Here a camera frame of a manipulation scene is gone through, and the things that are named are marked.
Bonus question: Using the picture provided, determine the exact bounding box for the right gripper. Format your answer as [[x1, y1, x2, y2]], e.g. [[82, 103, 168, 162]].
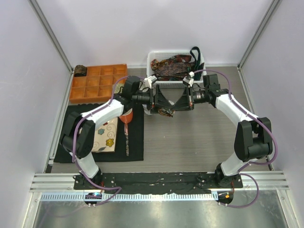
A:
[[171, 86, 209, 112]]

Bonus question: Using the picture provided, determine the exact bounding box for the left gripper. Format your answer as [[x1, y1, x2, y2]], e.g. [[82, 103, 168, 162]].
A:
[[133, 85, 172, 114]]

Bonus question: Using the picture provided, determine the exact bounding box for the orange grey floral tie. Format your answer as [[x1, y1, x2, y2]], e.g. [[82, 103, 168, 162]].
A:
[[158, 108, 175, 117]]

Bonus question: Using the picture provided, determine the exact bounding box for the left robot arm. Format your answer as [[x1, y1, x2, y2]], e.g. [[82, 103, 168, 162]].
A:
[[59, 76, 156, 190]]

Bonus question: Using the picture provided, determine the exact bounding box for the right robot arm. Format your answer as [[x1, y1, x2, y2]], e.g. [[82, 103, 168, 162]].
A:
[[182, 72, 275, 188]]

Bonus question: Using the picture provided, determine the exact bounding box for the frosted blue footed cup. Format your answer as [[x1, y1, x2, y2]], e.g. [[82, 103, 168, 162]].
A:
[[143, 105, 152, 115]]

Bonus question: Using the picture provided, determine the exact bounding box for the grey ribbed ceramic mug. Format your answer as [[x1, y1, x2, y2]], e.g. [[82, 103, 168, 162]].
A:
[[139, 85, 150, 93]]

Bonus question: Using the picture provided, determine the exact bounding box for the white plastic basket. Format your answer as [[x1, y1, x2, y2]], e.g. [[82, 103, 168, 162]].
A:
[[146, 47, 206, 88]]

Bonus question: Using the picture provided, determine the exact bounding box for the dark green tie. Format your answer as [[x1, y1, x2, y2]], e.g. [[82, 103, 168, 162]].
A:
[[190, 47, 204, 81]]

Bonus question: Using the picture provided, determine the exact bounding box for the dark paisley tie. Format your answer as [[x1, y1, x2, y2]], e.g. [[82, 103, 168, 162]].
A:
[[152, 60, 192, 81]]

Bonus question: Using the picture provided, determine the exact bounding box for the orange ceramic mug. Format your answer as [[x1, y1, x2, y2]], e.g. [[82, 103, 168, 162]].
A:
[[119, 108, 133, 124]]

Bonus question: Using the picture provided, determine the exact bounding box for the black scalloped placemat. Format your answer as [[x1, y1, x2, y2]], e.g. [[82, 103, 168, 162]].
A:
[[54, 104, 144, 163]]

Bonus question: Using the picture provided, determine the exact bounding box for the multicolour patterned tie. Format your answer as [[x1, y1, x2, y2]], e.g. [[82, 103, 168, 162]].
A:
[[150, 59, 161, 71]]

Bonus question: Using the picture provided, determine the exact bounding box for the green floral rolled tie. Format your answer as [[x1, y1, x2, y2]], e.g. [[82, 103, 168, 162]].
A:
[[113, 83, 124, 94]]

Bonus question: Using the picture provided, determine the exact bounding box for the dark red patterned tie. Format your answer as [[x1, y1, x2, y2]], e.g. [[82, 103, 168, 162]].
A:
[[174, 55, 192, 63]]

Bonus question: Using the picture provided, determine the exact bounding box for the orange wooden divided tray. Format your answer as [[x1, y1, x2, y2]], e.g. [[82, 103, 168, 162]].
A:
[[69, 64, 127, 104]]

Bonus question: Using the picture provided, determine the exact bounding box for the square floral ceramic plate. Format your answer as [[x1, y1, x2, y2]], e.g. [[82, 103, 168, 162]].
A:
[[92, 117, 118, 153]]

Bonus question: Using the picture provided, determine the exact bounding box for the dark rolled tie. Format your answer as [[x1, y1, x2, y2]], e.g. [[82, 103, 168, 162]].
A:
[[74, 65, 87, 77]]

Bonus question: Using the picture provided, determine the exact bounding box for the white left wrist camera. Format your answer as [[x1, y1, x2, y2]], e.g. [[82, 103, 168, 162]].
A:
[[143, 76, 157, 89]]

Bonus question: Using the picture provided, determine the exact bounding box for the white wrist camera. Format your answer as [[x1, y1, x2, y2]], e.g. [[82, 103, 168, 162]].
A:
[[182, 72, 195, 87], [143, 76, 157, 89]]

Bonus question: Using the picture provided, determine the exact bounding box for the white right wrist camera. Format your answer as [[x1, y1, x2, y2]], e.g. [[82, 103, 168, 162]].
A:
[[182, 72, 195, 87]]

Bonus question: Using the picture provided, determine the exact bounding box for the patterned handle knife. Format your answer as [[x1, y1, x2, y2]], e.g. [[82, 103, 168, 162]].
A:
[[124, 123, 129, 156]]

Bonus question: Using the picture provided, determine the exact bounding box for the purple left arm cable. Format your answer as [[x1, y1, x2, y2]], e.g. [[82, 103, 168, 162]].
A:
[[71, 76, 130, 206]]

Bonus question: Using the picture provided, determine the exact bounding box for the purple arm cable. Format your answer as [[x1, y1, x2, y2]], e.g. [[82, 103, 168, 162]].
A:
[[192, 69, 279, 209], [71, 76, 130, 206]]

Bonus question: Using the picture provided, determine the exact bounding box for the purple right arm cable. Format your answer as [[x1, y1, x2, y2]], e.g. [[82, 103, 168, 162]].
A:
[[192, 69, 279, 209]]

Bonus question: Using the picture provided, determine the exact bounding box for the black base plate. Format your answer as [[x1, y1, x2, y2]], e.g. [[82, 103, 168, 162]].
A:
[[73, 171, 244, 196]]

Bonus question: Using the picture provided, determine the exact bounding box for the aluminium frame rail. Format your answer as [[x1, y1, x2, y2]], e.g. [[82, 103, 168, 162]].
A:
[[29, 171, 289, 192]]

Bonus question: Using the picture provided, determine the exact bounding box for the white slotted cable duct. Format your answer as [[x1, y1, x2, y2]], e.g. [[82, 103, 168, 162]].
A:
[[40, 191, 218, 202]]

